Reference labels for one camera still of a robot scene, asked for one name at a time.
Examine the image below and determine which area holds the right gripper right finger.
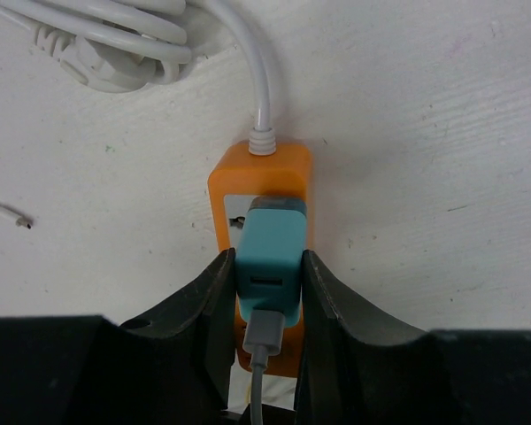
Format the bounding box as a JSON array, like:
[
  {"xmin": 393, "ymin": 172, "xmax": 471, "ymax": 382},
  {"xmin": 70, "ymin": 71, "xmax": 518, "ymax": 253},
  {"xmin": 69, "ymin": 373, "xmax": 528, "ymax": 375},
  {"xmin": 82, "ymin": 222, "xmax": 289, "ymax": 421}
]
[{"xmin": 295, "ymin": 251, "xmax": 429, "ymax": 410}]

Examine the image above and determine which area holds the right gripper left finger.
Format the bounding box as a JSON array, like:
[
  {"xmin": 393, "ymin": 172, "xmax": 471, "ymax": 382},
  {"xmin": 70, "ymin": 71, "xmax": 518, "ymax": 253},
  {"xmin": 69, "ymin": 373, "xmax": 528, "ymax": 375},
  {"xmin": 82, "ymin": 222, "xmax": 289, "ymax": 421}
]
[{"xmin": 120, "ymin": 249, "xmax": 235, "ymax": 410}]

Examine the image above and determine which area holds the white usb cable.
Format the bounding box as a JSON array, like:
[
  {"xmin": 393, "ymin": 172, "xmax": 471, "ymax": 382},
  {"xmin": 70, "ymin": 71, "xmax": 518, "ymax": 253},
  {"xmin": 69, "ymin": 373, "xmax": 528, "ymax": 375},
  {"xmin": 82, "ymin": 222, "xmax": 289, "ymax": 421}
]
[{"xmin": 242, "ymin": 309, "xmax": 287, "ymax": 425}]

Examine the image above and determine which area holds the teal usb charger plug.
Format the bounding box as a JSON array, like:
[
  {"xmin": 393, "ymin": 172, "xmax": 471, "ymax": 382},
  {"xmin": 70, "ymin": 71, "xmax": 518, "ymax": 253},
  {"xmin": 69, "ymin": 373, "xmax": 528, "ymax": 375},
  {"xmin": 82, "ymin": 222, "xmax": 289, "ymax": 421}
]
[{"xmin": 235, "ymin": 196, "xmax": 307, "ymax": 328}]

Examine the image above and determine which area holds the orange power strip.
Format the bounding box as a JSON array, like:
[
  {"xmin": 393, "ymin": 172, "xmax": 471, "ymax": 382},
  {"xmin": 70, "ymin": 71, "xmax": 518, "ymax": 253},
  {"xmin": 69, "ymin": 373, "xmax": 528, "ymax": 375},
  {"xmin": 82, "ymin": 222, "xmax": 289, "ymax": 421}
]
[{"xmin": 208, "ymin": 139, "xmax": 315, "ymax": 378}]

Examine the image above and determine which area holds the white power strip cord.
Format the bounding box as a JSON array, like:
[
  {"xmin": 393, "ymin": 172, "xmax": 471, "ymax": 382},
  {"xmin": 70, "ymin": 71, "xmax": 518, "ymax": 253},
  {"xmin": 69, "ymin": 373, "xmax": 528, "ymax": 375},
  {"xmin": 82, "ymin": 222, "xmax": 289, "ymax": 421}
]
[{"xmin": 0, "ymin": 0, "xmax": 279, "ymax": 157}]

